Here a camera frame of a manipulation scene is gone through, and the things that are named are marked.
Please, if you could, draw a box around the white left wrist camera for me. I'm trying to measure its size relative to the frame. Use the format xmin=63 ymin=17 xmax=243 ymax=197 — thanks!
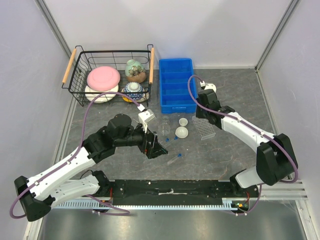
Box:
xmin=137 ymin=104 xmax=156 ymax=134

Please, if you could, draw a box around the pink ceramic plate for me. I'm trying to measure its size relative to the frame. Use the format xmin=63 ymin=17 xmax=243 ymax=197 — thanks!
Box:
xmin=87 ymin=66 xmax=121 ymax=92

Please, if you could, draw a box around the green floral ceramic bowl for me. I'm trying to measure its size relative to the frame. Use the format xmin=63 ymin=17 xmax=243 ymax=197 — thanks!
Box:
xmin=125 ymin=59 xmax=147 ymax=84

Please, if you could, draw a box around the clear glass beaker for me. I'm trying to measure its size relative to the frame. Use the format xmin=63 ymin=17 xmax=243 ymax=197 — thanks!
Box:
xmin=158 ymin=122 xmax=171 ymax=136

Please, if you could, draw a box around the clear acrylic test tube rack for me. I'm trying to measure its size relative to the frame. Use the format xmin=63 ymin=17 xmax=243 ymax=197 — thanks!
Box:
xmin=192 ymin=115 xmax=216 ymax=141

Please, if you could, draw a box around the white ceramic evaporating dish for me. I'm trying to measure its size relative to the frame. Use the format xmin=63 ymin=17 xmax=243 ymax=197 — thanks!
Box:
xmin=175 ymin=126 xmax=189 ymax=139

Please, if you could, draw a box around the white ceramic crucible cup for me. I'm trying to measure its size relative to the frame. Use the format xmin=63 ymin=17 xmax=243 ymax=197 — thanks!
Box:
xmin=178 ymin=117 xmax=188 ymax=127

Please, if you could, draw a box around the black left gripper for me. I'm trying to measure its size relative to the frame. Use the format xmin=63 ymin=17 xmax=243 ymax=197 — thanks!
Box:
xmin=115 ymin=120 xmax=168 ymax=159

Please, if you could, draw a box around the black wire basket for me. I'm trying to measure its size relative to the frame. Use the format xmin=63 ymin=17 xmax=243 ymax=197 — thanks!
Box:
xmin=61 ymin=44 xmax=155 ymax=106

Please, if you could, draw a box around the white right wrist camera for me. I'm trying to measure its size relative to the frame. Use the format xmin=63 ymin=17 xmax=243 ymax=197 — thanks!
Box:
xmin=200 ymin=81 xmax=217 ymax=93

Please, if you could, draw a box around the blue white patterned bowl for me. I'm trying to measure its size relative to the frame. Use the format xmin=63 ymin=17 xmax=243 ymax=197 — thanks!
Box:
xmin=121 ymin=82 xmax=150 ymax=102

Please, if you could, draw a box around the light blue cable duct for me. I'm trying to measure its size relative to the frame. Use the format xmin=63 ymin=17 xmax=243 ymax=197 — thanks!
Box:
xmin=53 ymin=198 xmax=249 ymax=211

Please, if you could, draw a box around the white ceramic bowl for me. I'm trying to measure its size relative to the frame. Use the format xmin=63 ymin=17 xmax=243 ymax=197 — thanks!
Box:
xmin=85 ymin=84 xmax=119 ymax=104

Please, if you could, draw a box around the blue plastic compartment bin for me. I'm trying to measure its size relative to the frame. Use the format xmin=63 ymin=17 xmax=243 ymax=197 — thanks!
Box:
xmin=159 ymin=58 xmax=197 ymax=114

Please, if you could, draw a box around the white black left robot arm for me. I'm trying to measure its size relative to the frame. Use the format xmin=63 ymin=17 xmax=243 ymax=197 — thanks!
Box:
xmin=14 ymin=113 xmax=168 ymax=222

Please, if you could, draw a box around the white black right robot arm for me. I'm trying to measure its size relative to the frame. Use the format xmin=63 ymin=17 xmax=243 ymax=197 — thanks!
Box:
xmin=195 ymin=82 xmax=298 ymax=197

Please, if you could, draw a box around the blue capped test tube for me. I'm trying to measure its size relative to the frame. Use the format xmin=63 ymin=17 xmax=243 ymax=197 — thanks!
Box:
xmin=167 ymin=153 xmax=182 ymax=165
xmin=160 ymin=137 xmax=171 ymax=147
xmin=165 ymin=136 xmax=179 ymax=148

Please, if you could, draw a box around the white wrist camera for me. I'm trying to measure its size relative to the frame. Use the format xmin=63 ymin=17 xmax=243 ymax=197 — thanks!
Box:
xmin=137 ymin=104 xmax=156 ymax=134
xmin=200 ymin=81 xmax=217 ymax=93

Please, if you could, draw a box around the yellow plate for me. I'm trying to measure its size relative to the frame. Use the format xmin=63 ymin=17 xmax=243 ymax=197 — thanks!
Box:
xmin=122 ymin=96 xmax=132 ymax=103

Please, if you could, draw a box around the clear glass jar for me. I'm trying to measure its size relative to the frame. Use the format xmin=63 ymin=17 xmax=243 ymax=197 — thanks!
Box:
xmin=161 ymin=115 xmax=170 ymax=123

